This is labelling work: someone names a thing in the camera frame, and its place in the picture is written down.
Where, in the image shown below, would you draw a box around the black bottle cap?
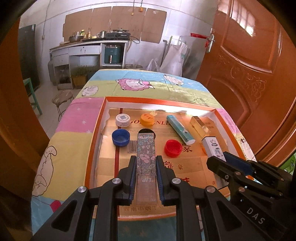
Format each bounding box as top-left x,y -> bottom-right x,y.
137,128 -> 156,141

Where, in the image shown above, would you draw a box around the red bottle cap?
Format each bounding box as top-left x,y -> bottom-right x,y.
164,139 -> 183,158

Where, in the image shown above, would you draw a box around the green metal table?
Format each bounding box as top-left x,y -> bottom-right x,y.
23,78 -> 43,115

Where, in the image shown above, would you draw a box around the opaque orange bottle cap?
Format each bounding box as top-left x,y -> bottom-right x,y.
140,113 -> 155,126

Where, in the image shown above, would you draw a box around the floral patterned lighter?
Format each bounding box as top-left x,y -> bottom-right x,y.
135,139 -> 158,206

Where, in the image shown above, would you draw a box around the shallow cardboard tray box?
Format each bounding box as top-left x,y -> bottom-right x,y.
84,96 -> 247,222

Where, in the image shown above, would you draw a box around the teal air fryer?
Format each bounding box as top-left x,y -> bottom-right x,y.
104,45 -> 122,64

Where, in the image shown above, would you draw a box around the wooden door right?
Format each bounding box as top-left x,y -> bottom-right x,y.
197,1 -> 295,166

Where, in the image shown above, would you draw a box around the potted green plant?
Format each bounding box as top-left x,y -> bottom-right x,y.
71,65 -> 98,89

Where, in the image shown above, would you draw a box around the blue bottle cap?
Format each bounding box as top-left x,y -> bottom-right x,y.
111,128 -> 130,147

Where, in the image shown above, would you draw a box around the black gas stove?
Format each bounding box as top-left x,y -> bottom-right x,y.
105,29 -> 130,40

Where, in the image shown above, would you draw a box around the green beverage carton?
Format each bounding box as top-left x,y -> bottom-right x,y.
280,152 -> 296,175

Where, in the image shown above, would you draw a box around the white sack bag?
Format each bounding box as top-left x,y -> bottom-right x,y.
159,42 -> 188,76

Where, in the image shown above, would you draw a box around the kitchen counter cabinet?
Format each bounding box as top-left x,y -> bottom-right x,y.
50,40 -> 128,90

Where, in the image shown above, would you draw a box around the white lighter box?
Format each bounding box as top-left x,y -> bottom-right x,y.
202,137 -> 226,161

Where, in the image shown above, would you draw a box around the colourful cartoon tablecloth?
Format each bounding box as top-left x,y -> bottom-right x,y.
31,69 -> 254,233

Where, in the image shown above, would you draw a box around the wooden door frame left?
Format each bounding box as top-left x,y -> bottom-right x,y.
1,20 -> 49,232

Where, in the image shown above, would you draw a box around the cardboard wall sheets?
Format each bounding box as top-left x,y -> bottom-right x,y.
62,6 -> 167,44

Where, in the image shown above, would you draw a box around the white bottle cap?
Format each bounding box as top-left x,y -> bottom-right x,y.
115,113 -> 130,128

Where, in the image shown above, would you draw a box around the teal lighter with bird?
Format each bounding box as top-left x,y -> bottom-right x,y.
166,115 -> 196,145

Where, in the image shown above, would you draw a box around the round metal stool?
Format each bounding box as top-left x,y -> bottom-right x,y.
52,89 -> 74,121

